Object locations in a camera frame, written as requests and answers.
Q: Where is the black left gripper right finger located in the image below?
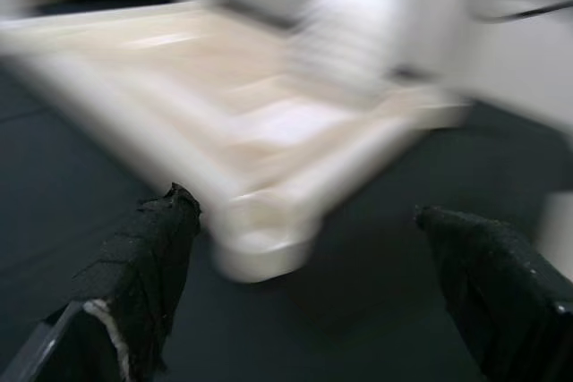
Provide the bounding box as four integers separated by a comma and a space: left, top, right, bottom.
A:
414, 205, 573, 382

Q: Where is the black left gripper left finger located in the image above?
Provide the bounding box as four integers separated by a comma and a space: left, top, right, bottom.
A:
0, 181, 202, 382

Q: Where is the white plastic table top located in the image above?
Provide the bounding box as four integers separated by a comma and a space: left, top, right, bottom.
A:
0, 0, 475, 284

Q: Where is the white plastic table leg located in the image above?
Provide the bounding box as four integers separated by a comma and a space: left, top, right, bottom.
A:
286, 0, 422, 92

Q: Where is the black table cloth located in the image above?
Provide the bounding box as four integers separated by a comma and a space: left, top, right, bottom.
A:
0, 64, 573, 382

